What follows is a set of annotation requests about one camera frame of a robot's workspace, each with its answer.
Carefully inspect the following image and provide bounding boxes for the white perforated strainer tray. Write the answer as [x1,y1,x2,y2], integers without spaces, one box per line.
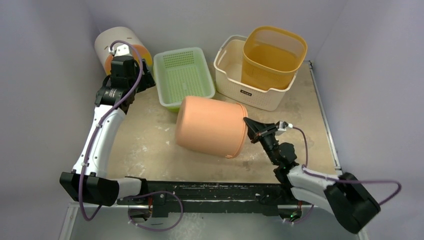
[153,47,216,107]

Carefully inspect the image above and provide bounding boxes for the peach round plastic bucket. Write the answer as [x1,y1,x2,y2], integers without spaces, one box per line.
[175,96,248,159]

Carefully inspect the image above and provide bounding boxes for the cream perforated storage basket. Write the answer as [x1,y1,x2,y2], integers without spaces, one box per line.
[213,35,297,111]

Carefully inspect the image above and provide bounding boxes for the yellow perforated plastic basket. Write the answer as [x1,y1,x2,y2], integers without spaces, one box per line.
[241,26,308,91]

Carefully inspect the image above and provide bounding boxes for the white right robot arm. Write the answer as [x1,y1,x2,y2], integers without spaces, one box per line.
[243,117,381,234]

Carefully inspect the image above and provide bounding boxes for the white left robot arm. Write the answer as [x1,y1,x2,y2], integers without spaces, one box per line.
[59,55,155,207]

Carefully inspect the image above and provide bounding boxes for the white orange cylindrical bin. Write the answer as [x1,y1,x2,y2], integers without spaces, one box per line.
[94,26,153,75]

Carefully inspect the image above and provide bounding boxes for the green plastic outer tray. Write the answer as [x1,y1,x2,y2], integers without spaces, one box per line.
[164,99,183,113]

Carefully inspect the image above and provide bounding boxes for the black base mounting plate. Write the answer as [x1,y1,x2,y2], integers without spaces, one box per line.
[117,180,310,218]

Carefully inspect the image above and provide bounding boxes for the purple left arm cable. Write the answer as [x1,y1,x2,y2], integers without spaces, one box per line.
[78,40,184,233]

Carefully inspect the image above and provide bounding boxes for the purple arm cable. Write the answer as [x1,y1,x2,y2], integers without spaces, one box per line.
[78,40,184,233]
[282,125,402,226]

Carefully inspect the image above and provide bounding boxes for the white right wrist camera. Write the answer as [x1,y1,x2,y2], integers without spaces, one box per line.
[275,121,293,136]

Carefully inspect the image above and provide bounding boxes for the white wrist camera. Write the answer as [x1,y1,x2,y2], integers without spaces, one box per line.
[108,44,132,57]
[275,121,293,136]

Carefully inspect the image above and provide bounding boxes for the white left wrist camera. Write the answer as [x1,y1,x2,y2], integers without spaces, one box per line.
[108,44,132,57]

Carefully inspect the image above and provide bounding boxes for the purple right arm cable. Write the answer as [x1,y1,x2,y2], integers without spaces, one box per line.
[282,125,402,226]

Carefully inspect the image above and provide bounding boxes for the aluminium frame rails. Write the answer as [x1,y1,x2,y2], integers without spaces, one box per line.
[58,61,369,240]

